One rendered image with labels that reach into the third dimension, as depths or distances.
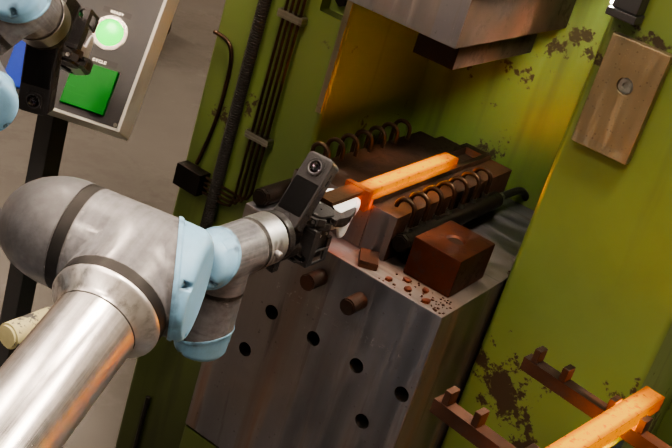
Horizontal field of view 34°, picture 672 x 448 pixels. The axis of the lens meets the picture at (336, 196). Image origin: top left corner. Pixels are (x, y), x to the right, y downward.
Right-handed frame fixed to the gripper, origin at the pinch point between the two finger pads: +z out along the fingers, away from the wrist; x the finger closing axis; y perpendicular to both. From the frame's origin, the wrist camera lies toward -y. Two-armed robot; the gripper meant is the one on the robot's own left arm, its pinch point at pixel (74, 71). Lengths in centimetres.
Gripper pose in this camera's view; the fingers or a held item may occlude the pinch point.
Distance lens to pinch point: 172.5
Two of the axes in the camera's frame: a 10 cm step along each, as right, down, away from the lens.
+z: 0.0, 1.2, 9.9
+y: 3.2, -9.4, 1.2
